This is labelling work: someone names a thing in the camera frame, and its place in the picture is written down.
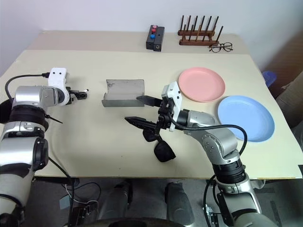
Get dark electronics board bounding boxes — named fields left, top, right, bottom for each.
left=70, top=202, right=99, bottom=226

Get black sunglasses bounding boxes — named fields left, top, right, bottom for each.
left=142, top=129, right=177, bottom=163

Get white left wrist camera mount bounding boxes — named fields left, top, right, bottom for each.
left=47, top=67, right=71, bottom=106

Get black box with coloured buttons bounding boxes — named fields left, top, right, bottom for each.
left=145, top=24, right=158, bottom=51

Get blue plate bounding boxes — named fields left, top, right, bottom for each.
left=217, top=95, right=276, bottom=143

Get black-framed clear eyeglasses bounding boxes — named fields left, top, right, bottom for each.
left=208, top=42, right=234, bottom=54

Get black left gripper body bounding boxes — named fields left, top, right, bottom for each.
left=65, top=86, right=79, bottom=105

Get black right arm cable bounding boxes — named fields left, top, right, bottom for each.
left=165, top=115, right=248, bottom=155

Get dark rounded robot leg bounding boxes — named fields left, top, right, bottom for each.
left=98, top=181, right=134, bottom=221
left=164, top=182, right=197, bottom=226

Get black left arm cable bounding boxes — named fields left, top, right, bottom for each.
left=5, top=73, right=52, bottom=105

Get brown wooden peg rack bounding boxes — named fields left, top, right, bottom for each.
left=178, top=15, right=224, bottom=46

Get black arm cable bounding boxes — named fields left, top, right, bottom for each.
left=5, top=73, right=52, bottom=105
left=165, top=115, right=248, bottom=155

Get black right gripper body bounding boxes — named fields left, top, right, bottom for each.
left=155, top=97, right=176, bottom=142

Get small grey-blue square plate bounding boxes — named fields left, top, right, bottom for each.
left=59, top=196, right=71, bottom=210

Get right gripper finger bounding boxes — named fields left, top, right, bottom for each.
left=124, top=116, right=158, bottom=131
left=136, top=95, right=164, bottom=108

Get grey rectangular sponge pad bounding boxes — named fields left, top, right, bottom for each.
left=101, top=79, right=145, bottom=108

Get pink plate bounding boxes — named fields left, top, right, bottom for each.
left=178, top=67, right=226, bottom=103

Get metal clamp bracket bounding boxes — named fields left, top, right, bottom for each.
left=205, top=204, right=223, bottom=226

